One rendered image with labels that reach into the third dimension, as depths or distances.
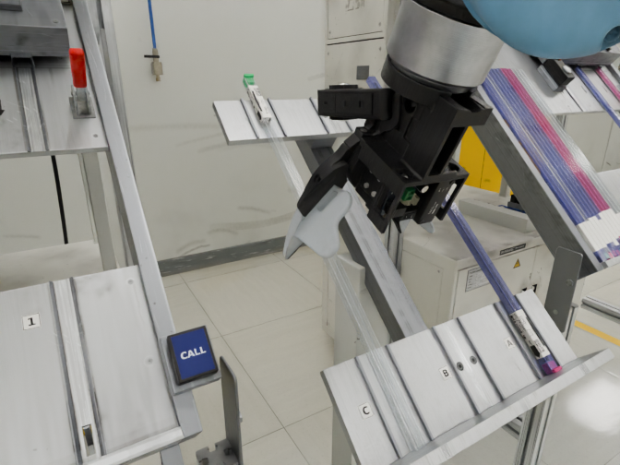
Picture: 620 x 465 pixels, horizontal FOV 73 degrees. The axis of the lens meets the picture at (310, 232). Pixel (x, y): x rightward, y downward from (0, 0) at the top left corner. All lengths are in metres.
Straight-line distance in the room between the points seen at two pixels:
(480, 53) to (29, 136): 0.54
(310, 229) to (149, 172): 2.03
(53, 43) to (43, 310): 0.37
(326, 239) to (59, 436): 0.31
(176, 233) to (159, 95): 0.75
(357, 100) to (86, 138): 0.39
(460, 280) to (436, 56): 0.93
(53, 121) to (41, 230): 1.77
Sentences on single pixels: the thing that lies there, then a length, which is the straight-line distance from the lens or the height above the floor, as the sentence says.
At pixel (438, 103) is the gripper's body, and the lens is 0.31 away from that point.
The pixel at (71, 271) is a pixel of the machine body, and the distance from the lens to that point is 1.17.
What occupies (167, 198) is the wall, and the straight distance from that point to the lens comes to 2.43.
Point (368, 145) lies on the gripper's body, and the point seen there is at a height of 1.01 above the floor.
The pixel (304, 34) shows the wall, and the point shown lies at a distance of 2.67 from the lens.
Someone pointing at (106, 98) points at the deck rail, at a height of 1.03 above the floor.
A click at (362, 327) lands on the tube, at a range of 0.46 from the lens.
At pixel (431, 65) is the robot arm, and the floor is 1.06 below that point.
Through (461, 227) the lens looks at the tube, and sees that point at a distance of 0.62.
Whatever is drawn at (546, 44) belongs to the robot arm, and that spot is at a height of 1.07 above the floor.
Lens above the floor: 1.05
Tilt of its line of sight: 20 degrees down
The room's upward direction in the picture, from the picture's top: straight up
